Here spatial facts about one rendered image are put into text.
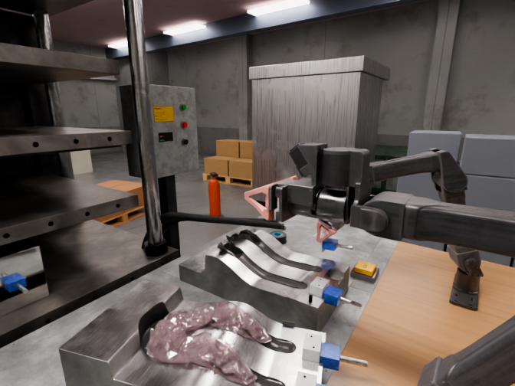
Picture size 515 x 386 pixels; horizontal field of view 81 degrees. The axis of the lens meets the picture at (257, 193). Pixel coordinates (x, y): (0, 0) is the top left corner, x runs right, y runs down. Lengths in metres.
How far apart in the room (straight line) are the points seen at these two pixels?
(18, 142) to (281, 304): 0.86
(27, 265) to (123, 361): 0.54
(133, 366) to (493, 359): 0.61
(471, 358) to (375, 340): 0.36
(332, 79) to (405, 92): 3.52
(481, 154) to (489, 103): 4.36
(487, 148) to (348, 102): 1.58
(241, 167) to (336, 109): 2.57
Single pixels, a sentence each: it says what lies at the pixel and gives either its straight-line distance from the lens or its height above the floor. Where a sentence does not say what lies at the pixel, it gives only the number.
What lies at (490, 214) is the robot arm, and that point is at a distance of 0.49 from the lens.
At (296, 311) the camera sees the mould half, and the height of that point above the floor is 0.86.
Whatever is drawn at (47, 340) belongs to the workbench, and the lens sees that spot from 1.00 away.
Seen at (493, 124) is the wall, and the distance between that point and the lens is 6.92.
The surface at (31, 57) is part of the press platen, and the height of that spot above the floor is 1.51.
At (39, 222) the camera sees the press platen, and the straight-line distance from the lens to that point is 1.15.
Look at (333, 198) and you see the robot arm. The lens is 0.51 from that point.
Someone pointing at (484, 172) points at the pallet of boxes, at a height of 0.95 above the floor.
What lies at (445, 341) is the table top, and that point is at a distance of 0.97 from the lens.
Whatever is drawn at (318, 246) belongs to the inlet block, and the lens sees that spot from 1.05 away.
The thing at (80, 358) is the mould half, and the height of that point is 0.90.
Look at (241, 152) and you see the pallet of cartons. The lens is 6.16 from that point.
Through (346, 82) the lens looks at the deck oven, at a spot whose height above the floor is 1.68.
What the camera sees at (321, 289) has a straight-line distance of 0.83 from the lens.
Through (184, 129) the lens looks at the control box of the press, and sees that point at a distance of 1.51.
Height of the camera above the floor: 1.36
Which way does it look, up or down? 15 degrees down
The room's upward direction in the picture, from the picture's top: straight up
